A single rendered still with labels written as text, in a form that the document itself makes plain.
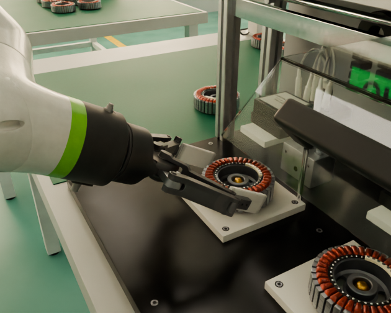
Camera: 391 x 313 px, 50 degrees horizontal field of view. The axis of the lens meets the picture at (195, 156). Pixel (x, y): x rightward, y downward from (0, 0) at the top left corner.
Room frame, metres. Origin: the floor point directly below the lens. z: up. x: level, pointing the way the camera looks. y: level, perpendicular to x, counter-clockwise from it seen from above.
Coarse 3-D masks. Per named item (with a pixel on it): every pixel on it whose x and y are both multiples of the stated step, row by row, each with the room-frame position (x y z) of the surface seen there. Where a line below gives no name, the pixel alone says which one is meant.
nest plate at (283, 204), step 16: (288, 192) 0.54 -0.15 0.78; (192, 208) 0.51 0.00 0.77; (208, 208) 0.50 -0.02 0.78; (272, 208) 0.50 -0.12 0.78; (288, 208) 0.50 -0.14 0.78; (304, 208) 0.51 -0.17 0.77; (208, 224) 0.47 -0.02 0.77; (224, 224) 0.46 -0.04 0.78; (240, 224) 0.46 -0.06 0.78; (256, 224) 0.47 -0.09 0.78; (224, 240) 0.44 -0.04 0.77
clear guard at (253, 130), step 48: (336, 48) 0.35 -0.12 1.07; (384, 48) 0.35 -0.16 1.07; (288, 96) 0.29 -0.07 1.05; (336, 96) 0.27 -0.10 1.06; (384, 96) 0.25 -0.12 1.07; (240, 144) 0.28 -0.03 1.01; (288, 144) 0.26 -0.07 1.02; (384, 144) 0.22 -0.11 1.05; (336, 192) 0.21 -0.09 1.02; (384, 192) 0.19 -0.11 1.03; (384, 240) 0.17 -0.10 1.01
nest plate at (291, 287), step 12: (276, 276) 0.37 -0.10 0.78; (288, 276) 0.37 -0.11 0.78; (300, 276) 0.37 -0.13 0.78; (264, 288) 0.36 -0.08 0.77; (276, 288) 0.35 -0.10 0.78; (288, 288) 0.35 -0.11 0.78; (300, 288) 0.35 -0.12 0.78; (276, 300) 0.34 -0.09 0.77; (288, 300) 0.33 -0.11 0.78; (300, 300) 0.33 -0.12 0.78; (384, 300) 0.33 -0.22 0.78; (288, 312) 0.32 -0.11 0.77; (300, 312) 0.31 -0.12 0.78; (312, 312) 0.31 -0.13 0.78
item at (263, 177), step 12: (204, 168) 0.56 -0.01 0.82; (216, 168) 0.56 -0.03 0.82; (228, 168) 0.57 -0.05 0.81; (240, 168) 0.57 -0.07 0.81; (252, 168) 0.56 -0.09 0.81; (264, 168) 0.55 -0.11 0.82; (216, 180) 0.52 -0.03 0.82; (228, 180) 0.54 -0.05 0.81; (252, 180) 0.55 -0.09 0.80; (264, 180) 0.52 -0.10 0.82; (264, 192) 0.50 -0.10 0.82; (264, 204) 0.50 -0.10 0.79
